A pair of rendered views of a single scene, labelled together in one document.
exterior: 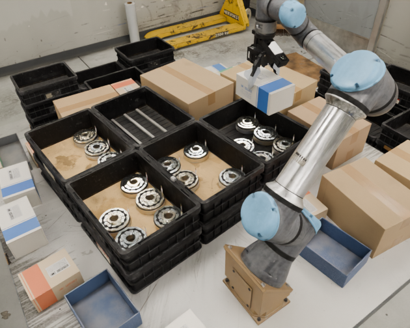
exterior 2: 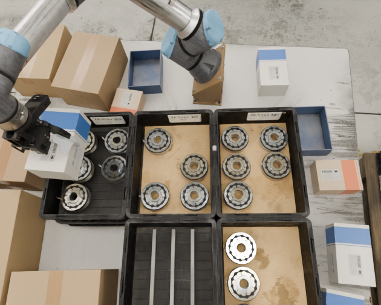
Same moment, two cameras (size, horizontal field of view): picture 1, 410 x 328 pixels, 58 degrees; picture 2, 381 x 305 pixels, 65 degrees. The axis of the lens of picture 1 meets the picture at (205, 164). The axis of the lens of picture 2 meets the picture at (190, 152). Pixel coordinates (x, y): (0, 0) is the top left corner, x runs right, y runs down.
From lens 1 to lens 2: 1.30 m
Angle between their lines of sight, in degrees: 64
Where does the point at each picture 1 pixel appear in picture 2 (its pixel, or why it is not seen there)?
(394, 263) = not seen: hidden behind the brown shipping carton
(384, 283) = (140, 46)
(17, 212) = (351, 261)
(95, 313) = (311, 138)
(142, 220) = (253, 157)
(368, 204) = (104, 55)
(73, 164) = (277, 284)
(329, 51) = (34, 23)
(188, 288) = not seen: hidden behind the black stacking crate
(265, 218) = (215, 16)
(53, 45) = not seen: outside the picture
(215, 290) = (230, 103)
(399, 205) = (89, 42)
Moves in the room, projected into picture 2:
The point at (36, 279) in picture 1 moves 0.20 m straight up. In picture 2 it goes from (349, 175) to (376, 157)
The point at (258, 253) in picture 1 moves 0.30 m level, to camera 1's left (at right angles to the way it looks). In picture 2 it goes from (211, 56) to (274, 95)
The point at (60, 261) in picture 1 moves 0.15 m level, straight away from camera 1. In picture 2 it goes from (326, 178) to (329, 218)
